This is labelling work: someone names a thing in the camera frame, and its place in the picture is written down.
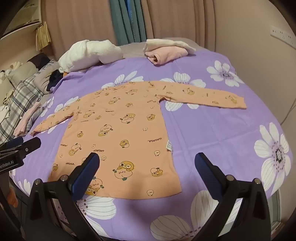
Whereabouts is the beige fringed cloth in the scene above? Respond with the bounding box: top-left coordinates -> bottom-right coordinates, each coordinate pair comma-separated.
36,22 -> 52,50

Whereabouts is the cream folded cloth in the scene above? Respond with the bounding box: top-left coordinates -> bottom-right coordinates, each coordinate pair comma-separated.
144,39 -> 196,55

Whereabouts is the beige curtain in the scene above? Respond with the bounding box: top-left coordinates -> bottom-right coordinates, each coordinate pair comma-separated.
44,0 -> 215,61

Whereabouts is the grey pillow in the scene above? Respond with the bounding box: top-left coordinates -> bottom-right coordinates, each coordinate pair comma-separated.
35,59 -> 61,93

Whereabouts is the white shelf board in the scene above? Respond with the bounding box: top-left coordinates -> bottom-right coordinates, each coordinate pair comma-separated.
0,14 -> 45,40

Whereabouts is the orange cartoon print shirt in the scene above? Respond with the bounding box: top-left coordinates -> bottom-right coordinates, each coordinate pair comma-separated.
30,80 -> 247,197

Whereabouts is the light pink garment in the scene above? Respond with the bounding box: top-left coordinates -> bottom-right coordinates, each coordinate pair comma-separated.
13,102 -> 42,136

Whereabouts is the purple floral bedsheet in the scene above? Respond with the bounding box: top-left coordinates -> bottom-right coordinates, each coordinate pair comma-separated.
9,45 -> 292,241

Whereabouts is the pink folded cloth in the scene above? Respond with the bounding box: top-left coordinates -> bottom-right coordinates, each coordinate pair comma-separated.
145,46 -> 188,65

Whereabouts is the grey bed cloth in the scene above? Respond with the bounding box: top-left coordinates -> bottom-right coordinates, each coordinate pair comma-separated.
118,37 -> 208,59

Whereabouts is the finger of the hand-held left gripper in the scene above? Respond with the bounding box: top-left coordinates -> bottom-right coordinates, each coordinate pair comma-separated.
0,137 -> 25,151
0,137 -> 41,161

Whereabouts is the teal curtain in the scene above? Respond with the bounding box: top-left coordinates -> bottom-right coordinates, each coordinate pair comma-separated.
109,0 -> 147,45

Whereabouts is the beige pillow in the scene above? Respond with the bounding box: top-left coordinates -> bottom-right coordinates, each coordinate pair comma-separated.
8,61 -> 38,88

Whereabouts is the white wall socket strip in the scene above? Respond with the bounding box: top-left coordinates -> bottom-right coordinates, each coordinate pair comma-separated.
270,25 -> 296,46

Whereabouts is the white fluffy cloth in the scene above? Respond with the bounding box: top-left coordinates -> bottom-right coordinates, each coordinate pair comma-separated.
58,40 -> 123,72

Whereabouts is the plaid cloth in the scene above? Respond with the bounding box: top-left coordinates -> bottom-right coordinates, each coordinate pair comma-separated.
0,74 -> 45,142

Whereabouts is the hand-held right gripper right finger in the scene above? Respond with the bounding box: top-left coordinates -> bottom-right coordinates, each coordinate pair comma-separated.
195,152 -> 271,241

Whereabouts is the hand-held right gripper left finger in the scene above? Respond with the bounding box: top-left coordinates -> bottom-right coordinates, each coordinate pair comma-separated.
25,152 -> 100,241

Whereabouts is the dark navy cloth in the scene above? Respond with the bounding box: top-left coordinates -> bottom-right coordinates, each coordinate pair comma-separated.
46,71 -> 64,92

